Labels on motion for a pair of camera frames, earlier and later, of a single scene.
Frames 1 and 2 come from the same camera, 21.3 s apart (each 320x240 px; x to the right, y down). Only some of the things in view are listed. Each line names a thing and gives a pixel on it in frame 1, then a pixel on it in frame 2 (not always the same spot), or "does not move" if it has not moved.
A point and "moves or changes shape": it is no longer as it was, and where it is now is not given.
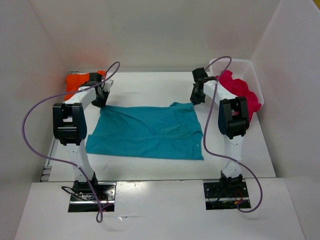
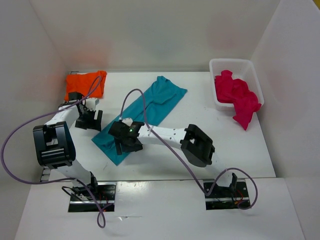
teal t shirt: (170, 132) moves or changes shape
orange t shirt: (73, 81) does not move
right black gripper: (195, 100) to (136, 147)
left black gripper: (102, 104) to (93, 123)
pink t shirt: (239, 87) does not move
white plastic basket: (243, 69) does not move
